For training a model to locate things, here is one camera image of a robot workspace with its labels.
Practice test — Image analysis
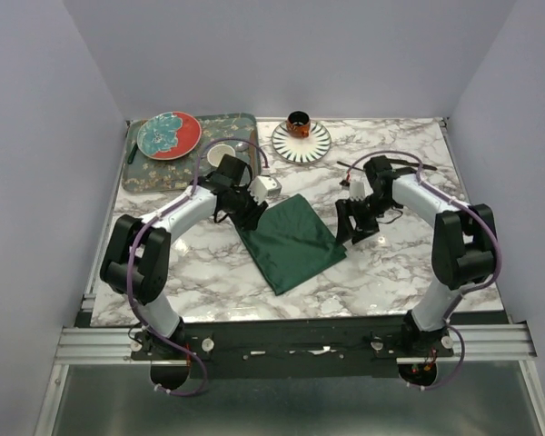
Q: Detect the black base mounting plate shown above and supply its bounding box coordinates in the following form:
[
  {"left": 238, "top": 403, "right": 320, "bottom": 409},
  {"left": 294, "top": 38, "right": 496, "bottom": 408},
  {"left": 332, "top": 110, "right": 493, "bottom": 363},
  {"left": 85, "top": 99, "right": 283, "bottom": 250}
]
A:
[{"left": 129, "top": 317, "right": 455, "bottom": 381}]

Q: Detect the dark green cloth napkin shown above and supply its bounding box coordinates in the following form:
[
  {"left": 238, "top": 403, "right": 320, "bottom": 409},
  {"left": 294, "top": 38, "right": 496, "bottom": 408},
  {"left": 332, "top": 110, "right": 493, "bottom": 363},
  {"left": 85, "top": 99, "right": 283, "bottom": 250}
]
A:
[{"left": 237, "top": 194, "right": 347, "bottom": 296}]

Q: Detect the aluminium frame rail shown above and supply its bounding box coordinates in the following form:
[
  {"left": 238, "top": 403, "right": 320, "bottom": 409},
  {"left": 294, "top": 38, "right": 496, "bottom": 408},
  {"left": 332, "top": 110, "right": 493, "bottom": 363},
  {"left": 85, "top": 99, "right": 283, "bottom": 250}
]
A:
[{"left": 35, "top": 323, "right": 545, "bottom": 435}]

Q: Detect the purple cable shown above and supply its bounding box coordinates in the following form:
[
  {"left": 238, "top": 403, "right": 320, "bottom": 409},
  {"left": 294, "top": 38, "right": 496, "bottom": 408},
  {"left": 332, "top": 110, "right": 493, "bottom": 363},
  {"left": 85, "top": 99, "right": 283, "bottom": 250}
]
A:
[
  {"left": 125, "top": 137, "right": 272, "bottom": 397},
  {"left": 340, "top": 151, "right": 504, "bottom": 391}
]

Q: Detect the red and teal plate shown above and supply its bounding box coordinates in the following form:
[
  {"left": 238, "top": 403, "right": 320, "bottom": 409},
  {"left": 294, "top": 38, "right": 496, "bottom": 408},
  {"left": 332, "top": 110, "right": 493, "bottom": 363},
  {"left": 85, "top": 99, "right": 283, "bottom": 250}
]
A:
[{"left": 136, "top": 112, "right": 203, "bottom": 161}]

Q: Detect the brown glazed cup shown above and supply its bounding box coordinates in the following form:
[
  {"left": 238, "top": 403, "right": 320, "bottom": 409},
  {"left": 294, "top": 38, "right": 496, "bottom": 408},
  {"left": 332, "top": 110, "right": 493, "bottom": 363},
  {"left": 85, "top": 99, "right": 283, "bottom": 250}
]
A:
[{"left": 285, "top": 111, "right": 311, "bottom": 138}]

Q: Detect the silver spoon on tray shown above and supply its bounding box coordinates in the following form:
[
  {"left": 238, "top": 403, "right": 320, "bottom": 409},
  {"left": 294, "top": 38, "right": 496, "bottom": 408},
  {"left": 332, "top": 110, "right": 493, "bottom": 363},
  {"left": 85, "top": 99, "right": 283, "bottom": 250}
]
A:
[{"left": 234, "top": 142, "right": 249, "bottom": 152}]

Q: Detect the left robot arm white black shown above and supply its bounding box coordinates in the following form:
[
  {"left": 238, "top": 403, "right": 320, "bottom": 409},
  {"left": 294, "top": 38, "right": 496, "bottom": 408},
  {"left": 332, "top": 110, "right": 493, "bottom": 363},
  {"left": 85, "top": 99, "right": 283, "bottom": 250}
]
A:
[{"left": 99, "top": 154, "right": 281, "bottom": 359}]

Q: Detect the white striped saucer plate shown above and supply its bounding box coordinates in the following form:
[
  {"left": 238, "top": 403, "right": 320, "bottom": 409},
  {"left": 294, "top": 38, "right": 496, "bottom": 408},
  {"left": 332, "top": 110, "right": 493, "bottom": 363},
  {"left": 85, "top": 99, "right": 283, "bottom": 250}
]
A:
[{"left": 271, "top": 122, "right": 332, "bottom": 165}]

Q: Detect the cream mug with teal handle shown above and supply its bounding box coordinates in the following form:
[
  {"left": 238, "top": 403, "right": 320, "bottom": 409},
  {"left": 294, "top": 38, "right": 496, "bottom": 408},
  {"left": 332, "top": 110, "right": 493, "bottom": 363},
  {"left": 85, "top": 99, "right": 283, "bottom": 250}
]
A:
[{"left": 206, "top": 144, "right": 236, "bottom": 168}]

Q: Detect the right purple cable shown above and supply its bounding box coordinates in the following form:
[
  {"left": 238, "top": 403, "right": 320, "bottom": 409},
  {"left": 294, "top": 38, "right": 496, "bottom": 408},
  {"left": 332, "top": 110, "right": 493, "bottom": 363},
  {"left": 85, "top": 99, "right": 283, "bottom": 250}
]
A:
[{"left": 340, "top": 151, "right": 504, "bottom": 391}]

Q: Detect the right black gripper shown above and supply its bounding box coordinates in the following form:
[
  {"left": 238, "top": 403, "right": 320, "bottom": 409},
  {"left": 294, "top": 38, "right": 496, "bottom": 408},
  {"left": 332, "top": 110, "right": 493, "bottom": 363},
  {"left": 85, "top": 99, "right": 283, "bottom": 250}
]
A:
[{"left": 333, "top": 192, "right": 397, "bottom": 245}]

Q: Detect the green handled utensil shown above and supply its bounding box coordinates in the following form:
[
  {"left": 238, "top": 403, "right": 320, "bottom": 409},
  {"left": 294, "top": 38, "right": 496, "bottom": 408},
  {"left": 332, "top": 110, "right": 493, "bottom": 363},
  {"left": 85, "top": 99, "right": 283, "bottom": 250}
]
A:
[{"left": 126, "top": 142, "right": 138, "bottom": 165}]

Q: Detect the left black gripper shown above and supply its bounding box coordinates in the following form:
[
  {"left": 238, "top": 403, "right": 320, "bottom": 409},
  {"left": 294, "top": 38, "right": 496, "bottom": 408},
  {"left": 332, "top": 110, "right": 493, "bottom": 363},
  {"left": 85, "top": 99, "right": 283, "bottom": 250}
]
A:
[{"left": 226, "top": 184, "right": 269, "bottom": 233}]

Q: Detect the black knife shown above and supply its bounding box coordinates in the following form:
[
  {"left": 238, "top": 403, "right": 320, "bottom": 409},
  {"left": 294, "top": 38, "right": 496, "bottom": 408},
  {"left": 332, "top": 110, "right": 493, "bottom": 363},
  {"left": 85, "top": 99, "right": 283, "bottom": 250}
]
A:
[{"left": 389, "top": 158, "right": 438, "bottom": 172}]

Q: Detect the black spoon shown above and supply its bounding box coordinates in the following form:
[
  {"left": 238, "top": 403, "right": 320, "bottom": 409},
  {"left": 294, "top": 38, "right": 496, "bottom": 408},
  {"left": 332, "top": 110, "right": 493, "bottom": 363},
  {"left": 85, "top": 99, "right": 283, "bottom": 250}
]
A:
[{"left": 336, "top": 161, "right": 363, "bottom": 171}]

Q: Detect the floral teal serving tray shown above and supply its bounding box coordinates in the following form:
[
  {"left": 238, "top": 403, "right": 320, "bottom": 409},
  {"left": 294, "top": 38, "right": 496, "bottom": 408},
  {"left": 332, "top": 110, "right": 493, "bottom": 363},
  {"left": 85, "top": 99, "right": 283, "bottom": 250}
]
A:
[{"left": 121, "top": 113, "right": 258, "bottom": 193}]

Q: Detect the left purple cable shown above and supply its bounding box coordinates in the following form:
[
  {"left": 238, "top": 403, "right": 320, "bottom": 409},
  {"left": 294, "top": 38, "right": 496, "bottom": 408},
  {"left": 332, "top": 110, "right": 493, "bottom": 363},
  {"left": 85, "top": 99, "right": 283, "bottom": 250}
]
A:
[{"left": 125, "top": 137, "right": 272, "bottom": 397}]

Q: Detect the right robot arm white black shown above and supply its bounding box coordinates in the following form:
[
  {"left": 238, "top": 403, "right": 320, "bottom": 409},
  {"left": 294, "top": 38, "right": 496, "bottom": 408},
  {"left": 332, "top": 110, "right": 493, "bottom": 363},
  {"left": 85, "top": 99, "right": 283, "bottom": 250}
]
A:
[{"left": 335, "top": 152, "right": 502, "bottom": 356}]

